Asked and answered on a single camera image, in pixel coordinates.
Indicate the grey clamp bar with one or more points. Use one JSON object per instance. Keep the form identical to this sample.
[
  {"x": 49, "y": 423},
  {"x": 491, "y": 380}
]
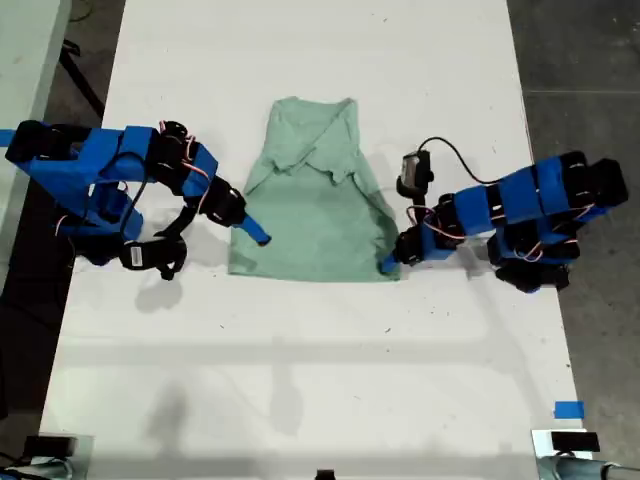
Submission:
[
  {"x": 580, "y": 470},
  {"x": 45, "y": 471}
]

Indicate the blue tape strip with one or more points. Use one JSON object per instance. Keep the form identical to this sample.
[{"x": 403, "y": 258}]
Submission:
[
  {"x": 5, "y": 136},
  {"x": 569, "y": 410}
]

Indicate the pale green T-shirt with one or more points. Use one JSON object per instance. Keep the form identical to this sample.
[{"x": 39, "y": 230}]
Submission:
[{"x": 310, "y": 235}]

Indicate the black camera stalk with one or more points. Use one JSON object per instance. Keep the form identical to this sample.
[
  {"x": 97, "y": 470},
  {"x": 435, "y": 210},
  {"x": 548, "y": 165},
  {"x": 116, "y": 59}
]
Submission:
[
  {"x": 422, "y": 204},
  {"x": 177, "y": 225}
]

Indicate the small black mount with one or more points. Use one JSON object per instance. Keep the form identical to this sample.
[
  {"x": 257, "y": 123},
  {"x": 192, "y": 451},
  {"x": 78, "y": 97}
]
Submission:
[{"x": 325, "y": 475}]

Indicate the small black box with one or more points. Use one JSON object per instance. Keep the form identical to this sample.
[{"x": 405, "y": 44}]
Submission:
[
  {"x": 50, "y": 446},
  {"x": 575, "y": 442}
]

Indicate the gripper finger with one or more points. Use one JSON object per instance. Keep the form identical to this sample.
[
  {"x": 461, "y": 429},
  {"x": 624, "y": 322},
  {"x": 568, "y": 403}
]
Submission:
[
  {"x": 390, "y": 265},
  {"x": 255, "y": 231}
]

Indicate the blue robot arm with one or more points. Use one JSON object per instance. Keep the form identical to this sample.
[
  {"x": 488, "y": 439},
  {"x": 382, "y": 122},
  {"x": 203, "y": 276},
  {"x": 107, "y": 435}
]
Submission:
[
  {"x": 520, "y": 195},
  {"x": 105, "y": 155}
]

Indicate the grey black camera box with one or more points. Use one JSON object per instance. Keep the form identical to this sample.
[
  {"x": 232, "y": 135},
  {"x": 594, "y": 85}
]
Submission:
[{"x": 414, "y": 170}]

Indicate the pale side table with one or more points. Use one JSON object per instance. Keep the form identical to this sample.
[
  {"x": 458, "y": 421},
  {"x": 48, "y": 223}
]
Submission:
[{"x": 25, "y": 60}]

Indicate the black camera box with label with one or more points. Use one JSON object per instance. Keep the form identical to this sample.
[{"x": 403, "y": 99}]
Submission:
[{"x": 142, "y": 256}]

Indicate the black stand leg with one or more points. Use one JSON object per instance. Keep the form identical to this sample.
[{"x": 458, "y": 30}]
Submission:
[{"x": 80, "y": 77}]

